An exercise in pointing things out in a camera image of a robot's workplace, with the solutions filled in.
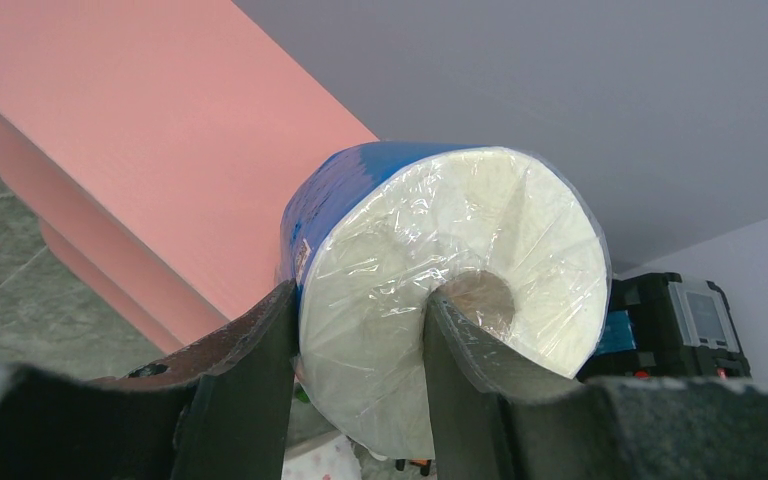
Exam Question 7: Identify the orange black pliers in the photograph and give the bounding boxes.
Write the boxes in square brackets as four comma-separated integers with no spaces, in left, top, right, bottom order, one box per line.
[395,459,433,477]

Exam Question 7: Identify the pink three-tier shelf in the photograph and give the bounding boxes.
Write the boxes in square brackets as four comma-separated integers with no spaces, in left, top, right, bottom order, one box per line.
[0,1,374,352]

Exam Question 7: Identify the black tool box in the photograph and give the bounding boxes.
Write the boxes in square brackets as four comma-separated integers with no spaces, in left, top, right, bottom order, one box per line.
[577,272,751,381]

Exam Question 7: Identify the floral paper roll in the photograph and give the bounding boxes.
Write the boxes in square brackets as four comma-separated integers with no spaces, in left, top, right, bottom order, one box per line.
[281,431,362,480]

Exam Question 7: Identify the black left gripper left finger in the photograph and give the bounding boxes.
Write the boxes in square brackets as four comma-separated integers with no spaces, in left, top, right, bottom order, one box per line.
[0,281,298,479]

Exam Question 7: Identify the blue paper roll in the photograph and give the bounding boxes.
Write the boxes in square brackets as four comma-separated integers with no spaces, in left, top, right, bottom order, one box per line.
[280,142,612,459]

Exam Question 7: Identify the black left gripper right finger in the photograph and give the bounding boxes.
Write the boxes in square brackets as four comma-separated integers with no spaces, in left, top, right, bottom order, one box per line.
[423,291,768,479]

